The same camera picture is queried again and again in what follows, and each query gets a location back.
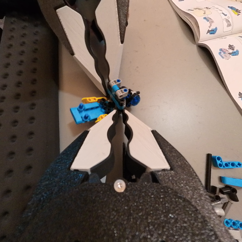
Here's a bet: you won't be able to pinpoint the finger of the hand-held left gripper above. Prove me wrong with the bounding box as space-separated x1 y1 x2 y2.
95 0 124 82
56 5 108 96

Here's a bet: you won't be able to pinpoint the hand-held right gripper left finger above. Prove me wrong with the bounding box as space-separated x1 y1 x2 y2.
70 110 118 177

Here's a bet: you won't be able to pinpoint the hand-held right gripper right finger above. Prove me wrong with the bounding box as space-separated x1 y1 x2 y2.
123 110 170 172

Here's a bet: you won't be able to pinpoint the blue and yellow toy chassis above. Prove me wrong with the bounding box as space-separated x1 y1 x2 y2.
70 96 110 125

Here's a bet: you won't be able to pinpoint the blue beam block black pins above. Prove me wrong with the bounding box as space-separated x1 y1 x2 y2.
107 78 129 110

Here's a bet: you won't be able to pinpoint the grey desk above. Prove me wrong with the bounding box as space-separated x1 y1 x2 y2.
58 0 242 242

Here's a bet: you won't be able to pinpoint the pile of small building pieces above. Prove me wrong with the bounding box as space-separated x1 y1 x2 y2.
205 153 242 231

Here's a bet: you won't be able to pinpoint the black perforated panel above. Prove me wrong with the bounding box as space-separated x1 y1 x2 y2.
0 11 61 242

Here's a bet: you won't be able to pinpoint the instruction booklet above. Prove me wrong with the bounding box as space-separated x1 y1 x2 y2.
168 0 242 116

